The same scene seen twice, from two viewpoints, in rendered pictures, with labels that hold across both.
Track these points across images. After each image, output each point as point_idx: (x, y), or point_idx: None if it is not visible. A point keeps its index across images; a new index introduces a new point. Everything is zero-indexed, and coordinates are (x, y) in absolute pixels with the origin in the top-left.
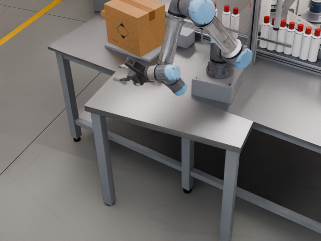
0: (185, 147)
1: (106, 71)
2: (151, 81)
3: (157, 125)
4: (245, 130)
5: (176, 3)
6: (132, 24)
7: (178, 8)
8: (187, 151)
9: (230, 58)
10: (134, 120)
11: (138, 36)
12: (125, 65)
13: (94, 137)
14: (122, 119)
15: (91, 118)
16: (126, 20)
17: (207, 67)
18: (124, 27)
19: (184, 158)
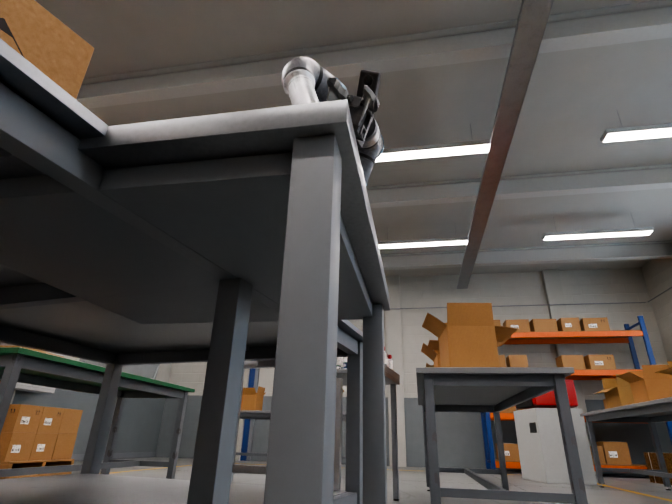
0: (229, 427)
1: (0, 112)
2: (362, 144)
3: (377, 241)
4: None
5: (319, 67)
6: (64, 50)
7: (322, 74)
8: (231, 443)
9: None
10: (371, 214)
11: (78, 92)
12: (378, 77)
13: (330, 273)
14: (367, 204)
15: (334, 170)
16: (39, 26)
17: None
18: (15, 38)
19: (222, 478)
